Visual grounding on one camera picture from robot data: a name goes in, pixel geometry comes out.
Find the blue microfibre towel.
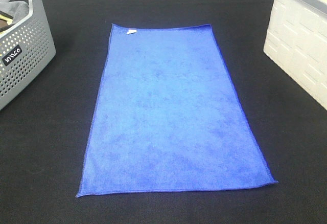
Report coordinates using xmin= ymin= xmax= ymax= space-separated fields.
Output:
xmin=77 ymin=25 xmax=275 ymax=197

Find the grey perforated laundry basket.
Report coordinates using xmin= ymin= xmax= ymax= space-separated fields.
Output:
xmin=1 ymin=0 xmax=56 ymax=108

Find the white plastic storage box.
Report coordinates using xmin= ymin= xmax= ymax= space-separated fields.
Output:
xmin=264 ymin=0 xmax=326 ymax=107

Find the grey cloth in basket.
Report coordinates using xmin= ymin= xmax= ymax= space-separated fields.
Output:
xmin=1 ymin=1 xmax=29 ymax=24

